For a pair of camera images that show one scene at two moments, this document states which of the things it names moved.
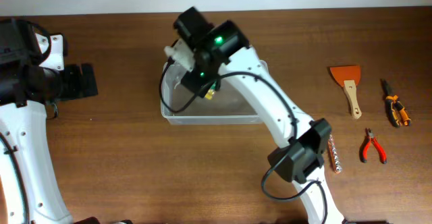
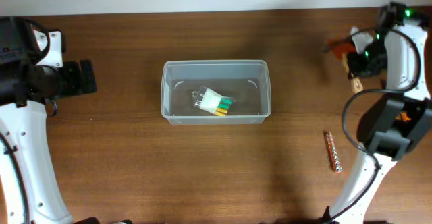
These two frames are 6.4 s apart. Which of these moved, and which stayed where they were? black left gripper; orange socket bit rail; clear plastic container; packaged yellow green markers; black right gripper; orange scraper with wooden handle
Moved: orange scraper with wooden handle; packaged yellow green markers; black right gripper
Stayed: black left gripper; clear plastic container; orange socket bit rail
